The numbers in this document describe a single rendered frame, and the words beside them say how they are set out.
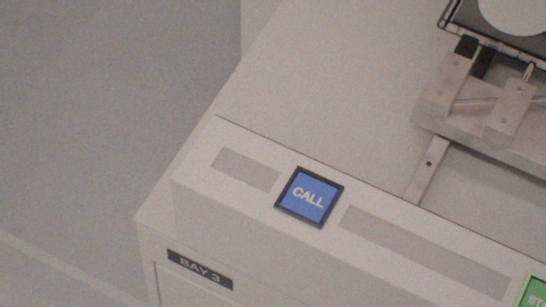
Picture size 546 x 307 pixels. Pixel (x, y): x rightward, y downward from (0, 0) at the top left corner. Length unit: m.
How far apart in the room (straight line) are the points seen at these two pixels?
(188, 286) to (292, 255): 0.25
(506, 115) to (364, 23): 0.27
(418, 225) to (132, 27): 1.49
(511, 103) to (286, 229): 0.34
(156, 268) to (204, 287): 0.07
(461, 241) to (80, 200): 1.27
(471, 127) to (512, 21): 0.16
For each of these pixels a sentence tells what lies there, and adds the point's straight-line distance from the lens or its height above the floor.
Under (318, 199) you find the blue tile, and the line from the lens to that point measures 1.10.
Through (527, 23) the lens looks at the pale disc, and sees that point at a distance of 1.36.
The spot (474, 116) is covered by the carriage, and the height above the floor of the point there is 0.88.
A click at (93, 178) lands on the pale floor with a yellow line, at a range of 2.26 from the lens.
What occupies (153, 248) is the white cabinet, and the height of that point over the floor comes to 0.77.
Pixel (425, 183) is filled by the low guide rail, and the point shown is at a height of 0.85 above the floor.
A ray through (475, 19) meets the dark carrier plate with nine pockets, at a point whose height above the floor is 0.90.
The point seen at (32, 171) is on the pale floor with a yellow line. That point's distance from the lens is 2.29.
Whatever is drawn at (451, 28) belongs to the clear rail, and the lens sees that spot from 1.34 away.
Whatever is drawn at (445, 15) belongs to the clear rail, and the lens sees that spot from 1.34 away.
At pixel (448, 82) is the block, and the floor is 0.91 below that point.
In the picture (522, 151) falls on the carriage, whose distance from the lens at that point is 1.27.
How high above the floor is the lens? 1.91
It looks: 58 degrees down
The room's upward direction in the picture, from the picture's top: 2 degrees clockwise
